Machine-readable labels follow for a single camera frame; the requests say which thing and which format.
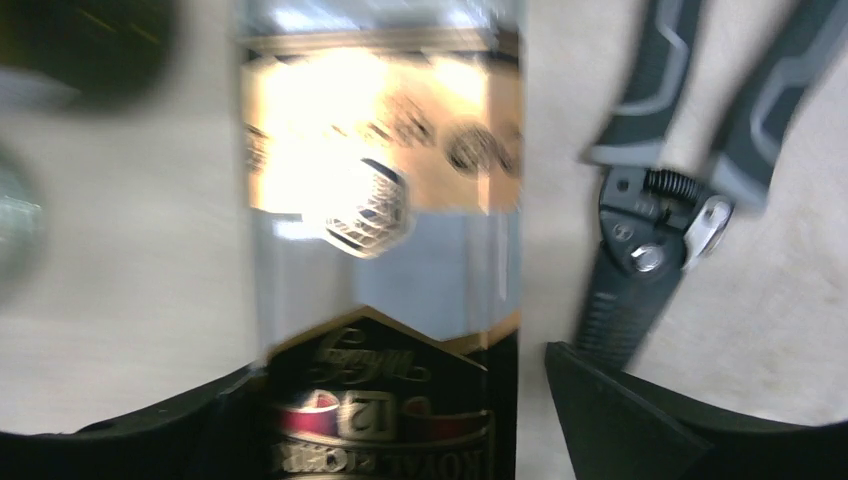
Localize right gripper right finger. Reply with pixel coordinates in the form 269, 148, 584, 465
544, 342, 847, 480

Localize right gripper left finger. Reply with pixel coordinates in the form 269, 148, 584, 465
1, 366, 264, 479

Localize square clear whisky bottle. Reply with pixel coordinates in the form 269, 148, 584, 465
233, 1, 524, 479

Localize dark green bottle silver neck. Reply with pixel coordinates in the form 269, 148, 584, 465
1, 1, 183, 113

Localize clear glass bottle tall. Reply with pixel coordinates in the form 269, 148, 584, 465
1, 145, 45, 303

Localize black grey pliers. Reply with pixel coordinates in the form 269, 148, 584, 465
572, 1, 847, 371

